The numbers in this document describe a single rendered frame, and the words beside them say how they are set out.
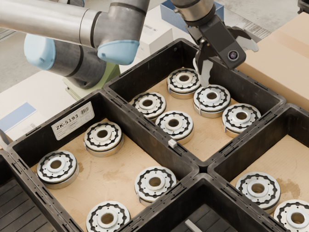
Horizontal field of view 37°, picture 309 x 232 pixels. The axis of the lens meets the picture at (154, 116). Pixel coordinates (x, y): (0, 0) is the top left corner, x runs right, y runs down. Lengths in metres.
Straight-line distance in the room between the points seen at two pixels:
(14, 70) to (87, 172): 1.86
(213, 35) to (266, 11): 2.19
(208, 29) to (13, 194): 0.64
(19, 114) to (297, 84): 0.82
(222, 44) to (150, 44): 0.69
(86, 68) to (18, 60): 1.65
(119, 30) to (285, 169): 0.54
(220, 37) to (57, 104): 0.80
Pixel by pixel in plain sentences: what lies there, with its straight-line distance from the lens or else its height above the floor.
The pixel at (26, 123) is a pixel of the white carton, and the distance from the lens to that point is 1.46.
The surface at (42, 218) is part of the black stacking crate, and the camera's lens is 1.18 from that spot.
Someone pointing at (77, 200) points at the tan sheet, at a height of 0.83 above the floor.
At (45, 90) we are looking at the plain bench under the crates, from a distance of 1.69.
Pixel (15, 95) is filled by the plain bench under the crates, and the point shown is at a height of 0.70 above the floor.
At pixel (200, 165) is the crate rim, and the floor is 0.93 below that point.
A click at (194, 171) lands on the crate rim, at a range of 1.05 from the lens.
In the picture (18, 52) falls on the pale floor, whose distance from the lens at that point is 3.15.
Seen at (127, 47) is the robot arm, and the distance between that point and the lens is 0.91.
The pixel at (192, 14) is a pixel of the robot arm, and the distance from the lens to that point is 0.94.
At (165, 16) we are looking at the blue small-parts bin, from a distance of 1.86.
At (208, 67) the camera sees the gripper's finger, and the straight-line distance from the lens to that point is 1.05.
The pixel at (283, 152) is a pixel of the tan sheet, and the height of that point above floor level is 0.83.
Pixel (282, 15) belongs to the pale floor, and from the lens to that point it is 3.12.
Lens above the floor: 1.77
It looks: 46 degrees down
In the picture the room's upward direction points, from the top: 9 degrees counter-clockwise
